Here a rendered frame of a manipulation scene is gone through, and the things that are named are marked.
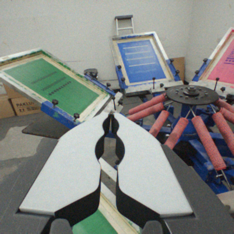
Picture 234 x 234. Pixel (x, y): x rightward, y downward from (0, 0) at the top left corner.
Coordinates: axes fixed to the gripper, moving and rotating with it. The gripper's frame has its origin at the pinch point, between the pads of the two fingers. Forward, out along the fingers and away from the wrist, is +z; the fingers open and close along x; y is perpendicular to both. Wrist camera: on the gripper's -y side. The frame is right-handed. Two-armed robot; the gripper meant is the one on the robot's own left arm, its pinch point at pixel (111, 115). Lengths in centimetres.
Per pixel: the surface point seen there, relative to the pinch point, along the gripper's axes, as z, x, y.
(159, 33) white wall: 429, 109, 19
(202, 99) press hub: 75, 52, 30
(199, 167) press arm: 60, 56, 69
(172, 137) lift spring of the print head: 61, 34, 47
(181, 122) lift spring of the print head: 66, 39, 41
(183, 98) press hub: 78, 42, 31
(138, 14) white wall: 419, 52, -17
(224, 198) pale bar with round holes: 24, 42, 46
